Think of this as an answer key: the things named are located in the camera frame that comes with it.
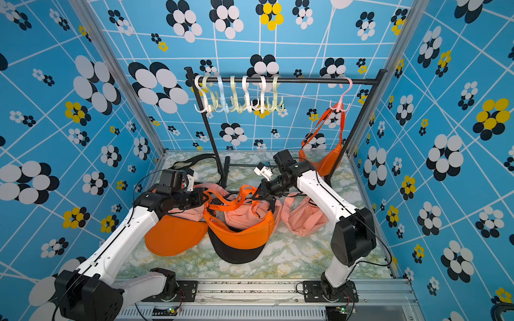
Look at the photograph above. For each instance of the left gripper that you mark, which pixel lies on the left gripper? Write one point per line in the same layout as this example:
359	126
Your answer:
199	197

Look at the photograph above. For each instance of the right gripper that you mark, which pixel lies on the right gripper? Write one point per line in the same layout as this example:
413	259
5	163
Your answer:
266	188

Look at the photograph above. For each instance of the black sling bag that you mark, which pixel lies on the black sling bag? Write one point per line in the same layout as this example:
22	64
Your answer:
185	165
231	254

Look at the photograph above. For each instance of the orange sling bag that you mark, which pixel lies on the orange sling bag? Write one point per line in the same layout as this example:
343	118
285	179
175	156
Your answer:
240	221
173	235
316	141

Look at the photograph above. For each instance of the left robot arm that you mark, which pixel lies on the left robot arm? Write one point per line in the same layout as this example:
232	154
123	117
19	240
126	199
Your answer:
90	292

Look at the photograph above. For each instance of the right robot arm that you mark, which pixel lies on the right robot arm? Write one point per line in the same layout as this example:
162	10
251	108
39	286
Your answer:
353	237

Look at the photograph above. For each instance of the white hook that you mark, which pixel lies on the white hook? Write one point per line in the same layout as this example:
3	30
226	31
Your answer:
262	107
198	84
248	105

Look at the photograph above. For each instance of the light blue hook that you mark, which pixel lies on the light blue hook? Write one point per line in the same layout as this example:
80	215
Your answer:
222	105

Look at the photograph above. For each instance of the pink hook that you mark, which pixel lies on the pink hook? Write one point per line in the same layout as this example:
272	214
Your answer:
340	106

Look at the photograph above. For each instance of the black clothes rack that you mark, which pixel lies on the black clothes rack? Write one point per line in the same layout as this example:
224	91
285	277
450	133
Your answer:
226	134

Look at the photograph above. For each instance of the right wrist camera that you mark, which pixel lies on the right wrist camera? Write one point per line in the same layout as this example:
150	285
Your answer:
264	170

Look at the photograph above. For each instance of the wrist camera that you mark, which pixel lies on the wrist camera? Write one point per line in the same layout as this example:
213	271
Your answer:
264	170
191	176

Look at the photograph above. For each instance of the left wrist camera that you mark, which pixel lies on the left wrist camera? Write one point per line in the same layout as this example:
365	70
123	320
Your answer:
191	176

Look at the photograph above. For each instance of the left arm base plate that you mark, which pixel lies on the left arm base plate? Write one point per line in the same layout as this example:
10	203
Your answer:
182	291

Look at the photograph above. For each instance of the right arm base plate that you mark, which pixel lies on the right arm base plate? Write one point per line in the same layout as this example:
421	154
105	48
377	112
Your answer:
323	292

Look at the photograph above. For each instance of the aluminium frame rail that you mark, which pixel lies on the aluminium frame rail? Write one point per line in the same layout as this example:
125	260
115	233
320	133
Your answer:
269	299

